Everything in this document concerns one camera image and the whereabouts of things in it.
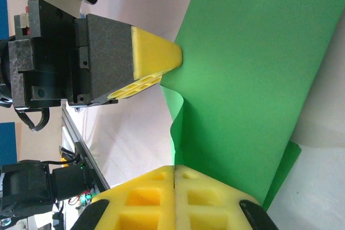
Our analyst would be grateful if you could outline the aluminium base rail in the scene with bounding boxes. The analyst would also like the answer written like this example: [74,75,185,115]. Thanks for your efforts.
[59,100,89,166]

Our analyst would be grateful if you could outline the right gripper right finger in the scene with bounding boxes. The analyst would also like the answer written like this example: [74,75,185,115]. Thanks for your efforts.
[174,165,278,230]

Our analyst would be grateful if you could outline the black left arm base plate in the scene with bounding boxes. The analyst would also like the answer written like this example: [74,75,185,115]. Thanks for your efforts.
[75,140,111,192]

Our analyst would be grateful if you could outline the green cloth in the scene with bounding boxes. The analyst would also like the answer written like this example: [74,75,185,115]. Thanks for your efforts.
[160,0,345,212]

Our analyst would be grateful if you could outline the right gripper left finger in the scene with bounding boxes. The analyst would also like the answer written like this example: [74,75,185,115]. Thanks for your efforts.
[70,165,175,230]

